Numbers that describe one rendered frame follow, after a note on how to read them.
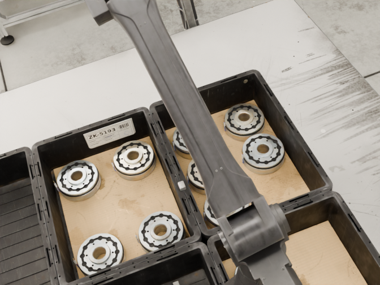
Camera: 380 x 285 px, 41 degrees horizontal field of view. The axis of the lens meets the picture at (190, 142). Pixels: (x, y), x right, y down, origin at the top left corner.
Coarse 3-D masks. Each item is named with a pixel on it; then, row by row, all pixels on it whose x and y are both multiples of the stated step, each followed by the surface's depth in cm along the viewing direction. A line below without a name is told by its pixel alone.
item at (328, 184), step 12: (252, 72) 130; (216, 84) 129; (264, 84) 127; (276, 108) 122; (156, 120) 123; (288, 120) 119; (168, 144) 119; (300, 144) 115; (312, 156) 112; (180, 168) 114; (180, 180) 112; (324, 180) 108; (312, 192) 107; (324, 192) 107; (192, 204) 108; (288, 204) 106; (204, 228) 104; (216, 228) 104
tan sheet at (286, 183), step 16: (224, 112) 136; (240, 144) 129; (240, 160) 126; (288, 160) 124; (256, 176) 123; (272, 176) 122; (288, 176) 122; (192, 192) 122; (272, 192) 119; (288, 192) 119; (304, 192) 119
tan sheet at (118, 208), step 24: (96, 192) 125; (120, 192) 124; (144, 192) 123; (168, 192) 122; (72, 216) 121; (96, 216) 120; (120, 216) 120; (144, 216) 119; (72, 240) 117; (120, 240) 116
